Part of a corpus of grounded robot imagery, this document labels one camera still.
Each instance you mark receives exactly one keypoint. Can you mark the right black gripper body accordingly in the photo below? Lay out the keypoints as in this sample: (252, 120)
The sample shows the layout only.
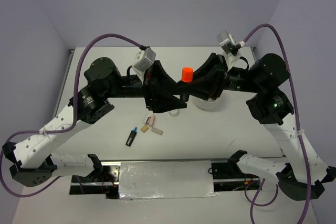
(221, 68)

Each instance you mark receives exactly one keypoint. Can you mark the white round divided container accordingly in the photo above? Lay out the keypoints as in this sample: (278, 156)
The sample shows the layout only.
(208, 105)

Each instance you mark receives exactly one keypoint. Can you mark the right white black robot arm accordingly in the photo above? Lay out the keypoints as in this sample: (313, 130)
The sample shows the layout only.
(303, 175)

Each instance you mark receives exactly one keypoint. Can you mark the tan square eraser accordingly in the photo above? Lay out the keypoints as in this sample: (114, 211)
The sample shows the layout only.
(144, 128)

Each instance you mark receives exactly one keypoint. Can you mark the pink eraser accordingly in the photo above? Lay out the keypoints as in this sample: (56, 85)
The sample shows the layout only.
(151, 120)

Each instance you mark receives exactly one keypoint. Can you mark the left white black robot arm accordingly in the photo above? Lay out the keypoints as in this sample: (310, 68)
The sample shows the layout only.
(34, 160)

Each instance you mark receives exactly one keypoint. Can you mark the clear tape roll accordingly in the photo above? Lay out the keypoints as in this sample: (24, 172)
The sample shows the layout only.
(174, 113)

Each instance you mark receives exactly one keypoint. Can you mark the white small eraser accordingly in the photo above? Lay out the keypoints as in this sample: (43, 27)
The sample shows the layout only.
(147, 118)

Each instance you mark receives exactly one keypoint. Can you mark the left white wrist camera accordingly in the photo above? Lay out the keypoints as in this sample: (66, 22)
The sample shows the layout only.
(143, 61)

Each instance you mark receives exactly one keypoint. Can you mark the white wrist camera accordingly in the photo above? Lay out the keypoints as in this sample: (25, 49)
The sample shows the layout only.
(231, 48)
(143, 61)

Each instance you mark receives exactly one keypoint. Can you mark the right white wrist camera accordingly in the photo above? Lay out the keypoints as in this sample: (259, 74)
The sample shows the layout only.
(231, 48)

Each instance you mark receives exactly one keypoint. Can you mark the grey rectangular eraser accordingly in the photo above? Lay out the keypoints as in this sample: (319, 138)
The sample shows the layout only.
(156, 130)

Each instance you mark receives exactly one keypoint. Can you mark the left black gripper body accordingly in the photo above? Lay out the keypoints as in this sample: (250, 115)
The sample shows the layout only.
(149, 83)

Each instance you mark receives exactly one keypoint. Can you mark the orange cap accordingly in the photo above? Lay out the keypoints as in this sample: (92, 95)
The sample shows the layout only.
(187, 74)

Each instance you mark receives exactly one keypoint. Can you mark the silver foil sheet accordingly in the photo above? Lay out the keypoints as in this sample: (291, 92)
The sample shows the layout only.
(156, 180)

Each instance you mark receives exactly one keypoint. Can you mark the blue black highlighter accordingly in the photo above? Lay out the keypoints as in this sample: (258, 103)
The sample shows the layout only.
(131, 137)

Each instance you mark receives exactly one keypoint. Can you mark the black mounting rail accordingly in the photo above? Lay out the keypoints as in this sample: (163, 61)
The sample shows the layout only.
(108, 183)

